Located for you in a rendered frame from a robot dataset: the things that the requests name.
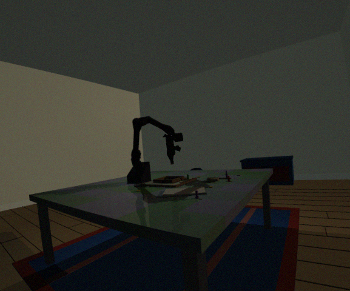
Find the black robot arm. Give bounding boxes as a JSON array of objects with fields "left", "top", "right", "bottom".
[{"left": 131, "top": 116, "right": 183, "bottom": 171}]

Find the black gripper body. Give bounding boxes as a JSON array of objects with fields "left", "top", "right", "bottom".
[{"left": 166, "top": 142, "right": 175, "bottom": 155}]

